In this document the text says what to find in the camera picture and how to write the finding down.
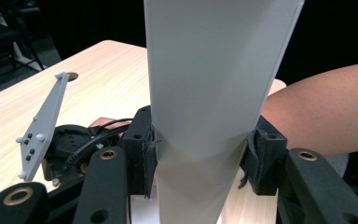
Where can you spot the white desk frame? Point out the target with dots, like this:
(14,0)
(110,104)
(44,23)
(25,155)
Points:
(18,49)

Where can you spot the white desk lamp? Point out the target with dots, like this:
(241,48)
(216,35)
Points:
(211,93)

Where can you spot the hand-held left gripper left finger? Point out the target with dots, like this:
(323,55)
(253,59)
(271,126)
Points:
(140,155)

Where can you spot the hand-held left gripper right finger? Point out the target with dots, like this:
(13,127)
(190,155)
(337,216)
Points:
(265,155)

